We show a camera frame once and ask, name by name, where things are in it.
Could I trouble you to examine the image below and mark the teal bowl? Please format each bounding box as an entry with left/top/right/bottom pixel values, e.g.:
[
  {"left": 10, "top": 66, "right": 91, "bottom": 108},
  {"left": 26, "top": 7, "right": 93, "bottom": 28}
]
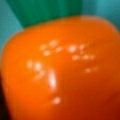
[{"left": 0, "top": 0, "right": 120, "bottom": 58}]

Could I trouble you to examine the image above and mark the orange toy carrot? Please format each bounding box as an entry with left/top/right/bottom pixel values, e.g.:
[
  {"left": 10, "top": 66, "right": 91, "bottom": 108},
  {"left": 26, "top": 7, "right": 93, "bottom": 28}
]
[{"left": 1, "top": 16, "right": 120, "bottom": 120}]

